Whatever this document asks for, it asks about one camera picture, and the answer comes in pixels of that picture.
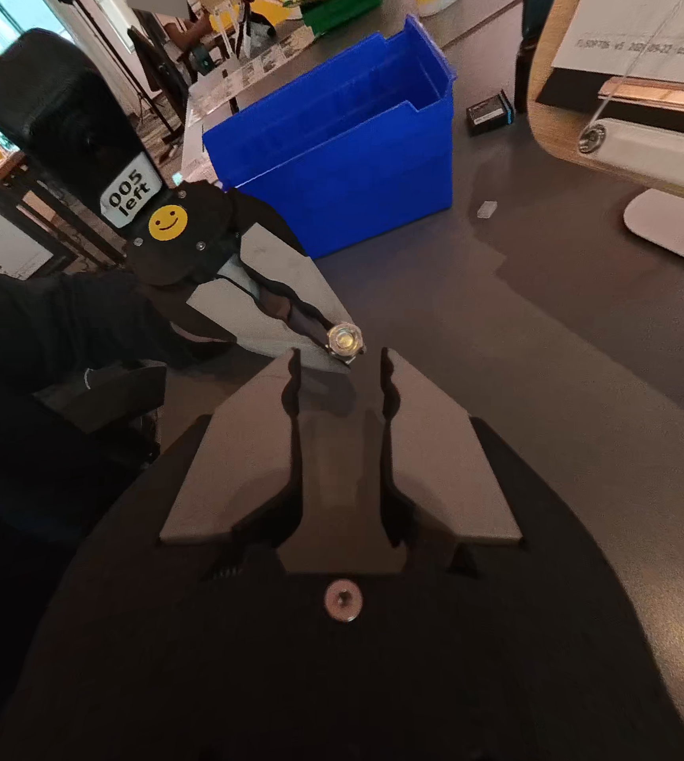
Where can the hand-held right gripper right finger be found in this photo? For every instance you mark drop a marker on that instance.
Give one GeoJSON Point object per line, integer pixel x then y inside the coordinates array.
{"type": "Point", "coordinates": [443, 469]}

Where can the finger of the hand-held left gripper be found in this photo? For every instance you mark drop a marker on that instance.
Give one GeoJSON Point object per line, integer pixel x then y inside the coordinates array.
{"type": "Point", "coordinates": [294, 273]}
{"type": "Point", "coordinates": [241, 315]}

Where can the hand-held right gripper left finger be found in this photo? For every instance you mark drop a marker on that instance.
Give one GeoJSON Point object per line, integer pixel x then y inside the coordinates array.
{"type": "Point", "coordinates": [235, 469]}

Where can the silver hex bolt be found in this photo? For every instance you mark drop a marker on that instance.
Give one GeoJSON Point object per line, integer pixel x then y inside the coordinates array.
{"type": "Point", "coordinates": [332, 333]}

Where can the small steel bolt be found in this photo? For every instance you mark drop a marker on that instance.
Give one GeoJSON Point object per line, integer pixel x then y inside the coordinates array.
{"type": "Point", "coordinates": [345, 340]}

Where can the blue plastic bin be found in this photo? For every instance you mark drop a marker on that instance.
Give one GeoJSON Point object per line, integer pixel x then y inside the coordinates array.
{"type": "Point", "coordinates": [366, 190]}

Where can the person's left forearm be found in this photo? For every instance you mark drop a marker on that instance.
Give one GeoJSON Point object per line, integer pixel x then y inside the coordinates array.
{"type": "Point", "coordinates": [51, 321]}

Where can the small white block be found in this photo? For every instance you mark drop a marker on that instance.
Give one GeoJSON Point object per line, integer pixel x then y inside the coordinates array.
{"type": "Point", "coordinates": [487, 209]}

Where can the small black box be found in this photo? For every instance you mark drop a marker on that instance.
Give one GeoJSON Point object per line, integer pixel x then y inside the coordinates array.
{"type": "Point", "coordinates": [487, 116]}

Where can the green plastic bin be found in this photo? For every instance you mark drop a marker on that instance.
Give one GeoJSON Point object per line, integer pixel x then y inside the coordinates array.
{"type": "Point", "coordinates": [342, 15]}

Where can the black device with lit screen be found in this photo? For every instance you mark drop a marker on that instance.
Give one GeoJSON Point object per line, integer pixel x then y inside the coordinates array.
{"type": "Point", "coordinates": [523, 77]}

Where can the wooden document stand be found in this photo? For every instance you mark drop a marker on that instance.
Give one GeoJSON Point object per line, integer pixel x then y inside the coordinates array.
{"type": "Point", "coordinates": [675, 232]}

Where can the printed instruction sheet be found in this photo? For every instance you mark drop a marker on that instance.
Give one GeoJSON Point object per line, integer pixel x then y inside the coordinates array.
{"type": "Point", "coordinates": [645, 35]}

